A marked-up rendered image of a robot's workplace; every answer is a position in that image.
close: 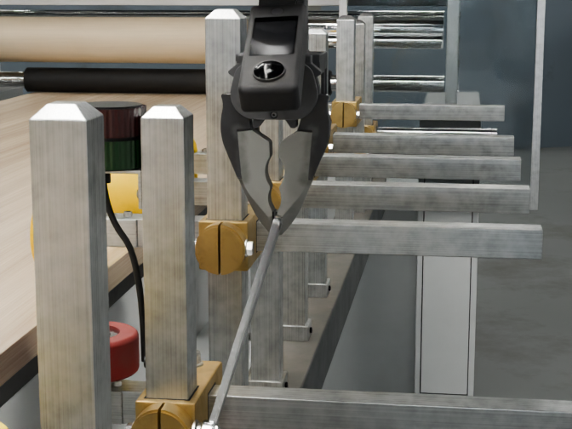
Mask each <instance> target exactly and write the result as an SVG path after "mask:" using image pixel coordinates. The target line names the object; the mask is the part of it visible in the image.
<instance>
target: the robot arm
mask: <svg viewBox="0 0 572 429"><path fill-rule="evenodd" d="M308 27H309V25H308V0H259V6H254V7H252V8H251V10H250V15H249V25H248V30H247V36H246V41H245V47H244V52H242V53H240V54H236V62H237V64H236V65H235V66H234V67H233V68H231V69H230V70H229V71H228V73H229V74H230V75H231V76H233V80H232V86H231V93H224V94H222V95H221V99H222V102H223V109H222V113H221V119H220V132H221V138H222V141H223V145H224V147H225V149H226V153H227V155H228V157H229V159H230V161H231V164H232V167H233V169H234V171H235V174H236V176H237V178H238V179H239V181H240V183H241V186H242V188H243V191H244V193H245V195H246V197H247V199H248V200H249V204H250V206H251V208H252V210H253V211H254V212H255V215H256V216H257V218H258V219H259V221H260V222H261V224H262V225H263V226H264V227H265V228H266V229H267V230H268V232H270V230H271V226H272V222H273V219H274V217H275V216H276V215H281V216H282V217H283V224H282V227H281V230H280V232H279V235H283V233H284V232H285V231H286V230H287V229H288V228H289V226H290V225H291V224H292V222H293V221H294V220H295V218H296V216H297V214H298V213H299V212H300V209H301V207H302V204H303V203H304V201H305V198H306V195H307V193H308V191H309V189H310V186H311V184H312V181H313V178H314V175H315V173H316V171H317V167H318V165H319V164H320V162H321V160H322V157H323V154H324V153H325V150H326V148H327V145H328V143H329V137H330V132H331V118H330V115H329V108H328V103H329V94H327V76H328V51H310V50H309V49H308ZM319 75H321V88H320V83H319V81H318V76H319ZM252 119H253V120H252ZM298 119H300V125H299V127H298V129H297V131H296V132H294V133H293V134H291V135H290V136H288V137H287V138H285V139H284V140H282V141H281V143H280V146H279V157H280V159H281V161H282V163H283V168H284V177H283V181H282V183H281V185H280V187H279V191H280V193H281V204H280V207H279V209H278V210H277V209H275V207H274V205H273V203H272V198H271V192H272V187H273V184H272V181H271V179H270V177H269V174H268V163H269V161H270V158H271V157H272V140H271V139H270V138H269V137H267V136H266V135H264V134H262V133H261V132H260V126H261V125H262V124H263V122H264V121H265V120H285V121H286V122H287V124H288V125H289V126H290V128H292V129H295V128H296V127H297V126H298Z"/></svg>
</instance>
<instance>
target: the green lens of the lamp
mask: <svg viewBox="0 0 572 429"><path fill-rule="evenodd" d="M137 168H141V148H140V139H139V140H129V141H115V142H105V170H122V169H137Z"/></svg>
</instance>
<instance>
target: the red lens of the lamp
mask: <svg viewBox="0 0 572 429"><path fill-rule="evenodd" d="M142 105H143V104H142ZM98 111H99V112H101V113H102V114H103V116H104V139H110V138H128V137H135V136H140V118H141V117H142V116H143V115H144V114H145V113H146V105H143V106H142V107H137V108H132V109H120V110H118V109H117V110H98Z"/></svg>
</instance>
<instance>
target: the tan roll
mask: <svg viewBox="0 0 572 429"><path fill-rule="evenodd" d="M205 18H206V17H16V16H0V62H82V63H172V64H205ZM329 49H336V35H329Z"/></svg>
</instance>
